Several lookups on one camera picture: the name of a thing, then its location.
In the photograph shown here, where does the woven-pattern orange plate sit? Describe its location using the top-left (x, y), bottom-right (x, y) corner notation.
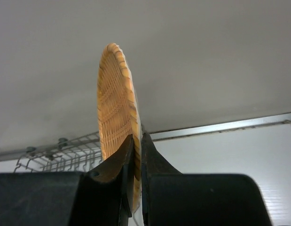
top-left (97, 43), bottom-right (142, 211)

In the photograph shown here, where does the grey wire dish rack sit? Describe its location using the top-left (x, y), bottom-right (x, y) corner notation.
top-left (0, 132), bottom-right (103, 173)

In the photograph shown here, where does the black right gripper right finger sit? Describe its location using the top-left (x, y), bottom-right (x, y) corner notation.
top-left (141, 134), bottom-right (272, 226)

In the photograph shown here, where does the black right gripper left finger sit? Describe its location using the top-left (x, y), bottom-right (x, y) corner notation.
top-left (0, 135), bottom-right (134, 226)

